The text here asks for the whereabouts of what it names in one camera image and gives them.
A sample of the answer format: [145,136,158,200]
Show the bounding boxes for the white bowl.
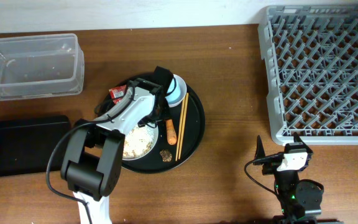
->
[165,74,187,108]

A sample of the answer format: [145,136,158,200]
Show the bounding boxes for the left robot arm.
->
[60,67,173,223]

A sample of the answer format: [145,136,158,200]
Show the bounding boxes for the clear plastic bin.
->
[0,34,85,101]

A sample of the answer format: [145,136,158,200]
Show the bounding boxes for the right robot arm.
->
[252,134,324,223]

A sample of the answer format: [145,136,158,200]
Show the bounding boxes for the pile of rice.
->
[122,124,156,159]

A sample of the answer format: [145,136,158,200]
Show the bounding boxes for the orange carrot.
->
[165,119,177,145]

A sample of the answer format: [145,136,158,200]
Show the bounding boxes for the grey dishwasher rack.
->
[258,5,358,145]

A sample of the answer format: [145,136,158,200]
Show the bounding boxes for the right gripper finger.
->
[254,135,265,159]
[293,133,304,144]

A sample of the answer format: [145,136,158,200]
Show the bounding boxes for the light blue cup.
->
[165,78,181,105]

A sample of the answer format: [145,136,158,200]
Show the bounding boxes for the red snack wrapper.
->
[109,85,126,104]

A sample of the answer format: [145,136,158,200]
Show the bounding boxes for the white plate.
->
[121,123,160,161]

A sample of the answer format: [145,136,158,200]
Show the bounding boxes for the wooden chopstick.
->
[179,93,189,159]
[175,93,188,161]

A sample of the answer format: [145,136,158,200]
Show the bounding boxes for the brown food scrap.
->
[160,149,172,162]

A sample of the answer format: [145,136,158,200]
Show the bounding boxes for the black rectangular tray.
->
[0,115,71,177]

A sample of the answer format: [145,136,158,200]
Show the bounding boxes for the round black tray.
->
[99,73,206,174]

